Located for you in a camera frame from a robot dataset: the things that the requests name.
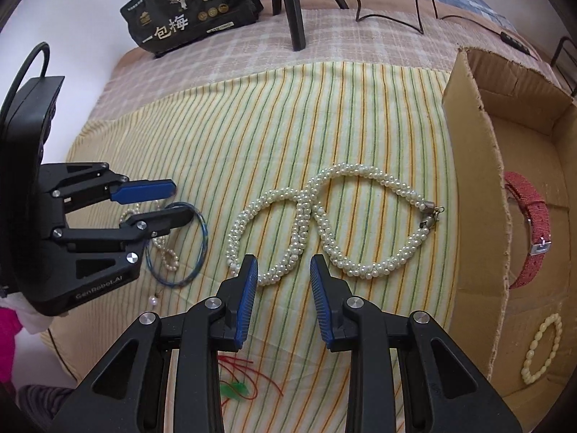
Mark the red watch strap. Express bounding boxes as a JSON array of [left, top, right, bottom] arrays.
[[504, 171, 553, 289]]

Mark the striped yellow cloth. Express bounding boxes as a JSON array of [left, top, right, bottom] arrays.
[[40, 61, 508, 433]]

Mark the black printed bag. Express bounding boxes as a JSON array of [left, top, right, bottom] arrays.
[[120, 0, 264, 60]]

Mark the black tripod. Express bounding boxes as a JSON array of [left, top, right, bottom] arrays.
[[269, 0, 349, 52]]

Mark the cardboard box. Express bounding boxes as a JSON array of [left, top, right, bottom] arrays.
[[442, 46, 577, 400]]

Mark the dark striped clothing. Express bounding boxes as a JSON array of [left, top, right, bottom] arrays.
[[17, 385, 76, 421]]

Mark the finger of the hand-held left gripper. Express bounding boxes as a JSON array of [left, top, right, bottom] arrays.
[[43, 161, 177, 212], [52, 209, 194, 254]]

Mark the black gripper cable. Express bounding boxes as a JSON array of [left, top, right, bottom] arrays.
[[8, 43, 50, 100]]

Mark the blue wire bangle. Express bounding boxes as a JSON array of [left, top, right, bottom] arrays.
[[145, 203, 209, 288]]

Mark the black cable remote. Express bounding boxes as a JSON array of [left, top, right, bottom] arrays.
[[499, 31, 532, 56]]

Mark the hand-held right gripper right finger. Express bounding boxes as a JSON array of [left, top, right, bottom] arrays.
[[310, 254, 524, 433]]

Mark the cream bead bracelet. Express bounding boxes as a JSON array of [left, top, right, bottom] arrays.
[[521, 313, 563, 385]]

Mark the beige checked sheet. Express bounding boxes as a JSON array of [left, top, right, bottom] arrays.
[[92, 0, 577, 122]]

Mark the red string green pendant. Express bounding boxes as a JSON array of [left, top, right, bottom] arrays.
[[217, 354, 284, 401]]

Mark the pink cloth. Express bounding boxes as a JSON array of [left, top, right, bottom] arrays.
[[0, 307, 28, 384]]

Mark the black metal clothes rack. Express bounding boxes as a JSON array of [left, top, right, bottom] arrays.
[[551, 36, 577, 95]]

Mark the black light cable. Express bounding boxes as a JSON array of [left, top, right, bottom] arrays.
[[295, 0, 506, 37]]

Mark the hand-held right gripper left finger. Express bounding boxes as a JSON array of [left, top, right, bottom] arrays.
[[49, 255, 260, 433]]

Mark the small pearl bracelet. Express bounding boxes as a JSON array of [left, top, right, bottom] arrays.
[[121, 203, 181, 308]]

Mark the white pearl rope necklace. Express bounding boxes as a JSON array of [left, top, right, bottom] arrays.
[[228, 163, 445, 288]]

